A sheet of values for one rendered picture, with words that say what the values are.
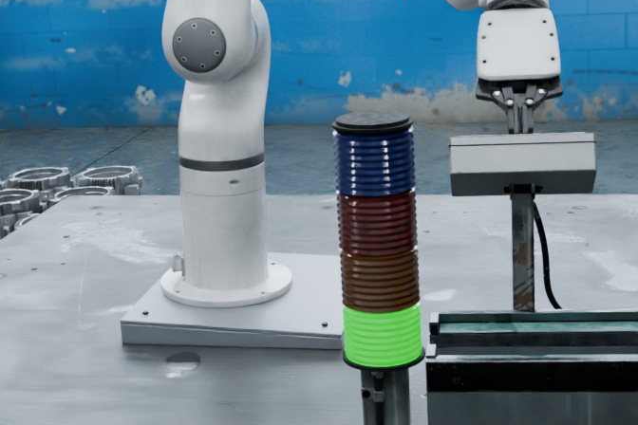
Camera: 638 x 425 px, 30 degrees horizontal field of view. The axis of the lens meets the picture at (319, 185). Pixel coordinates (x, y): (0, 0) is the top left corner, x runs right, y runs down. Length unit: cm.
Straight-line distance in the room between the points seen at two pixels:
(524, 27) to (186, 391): 61
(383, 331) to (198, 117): 79
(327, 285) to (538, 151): 44
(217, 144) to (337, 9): 535
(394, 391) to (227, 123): 76
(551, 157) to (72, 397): 64
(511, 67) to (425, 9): 539
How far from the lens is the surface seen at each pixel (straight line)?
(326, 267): 179
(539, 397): 120
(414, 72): 692
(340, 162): 87
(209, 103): 166
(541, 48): 149
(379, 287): 88
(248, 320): 160
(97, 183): 368
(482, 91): 149
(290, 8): 700
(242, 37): 155
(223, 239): 165
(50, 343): 168
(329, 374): 149
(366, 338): 90
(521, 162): 141
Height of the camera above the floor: 139
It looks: 14 degrees down
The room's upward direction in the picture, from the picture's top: 3 degrees counter-clockwise
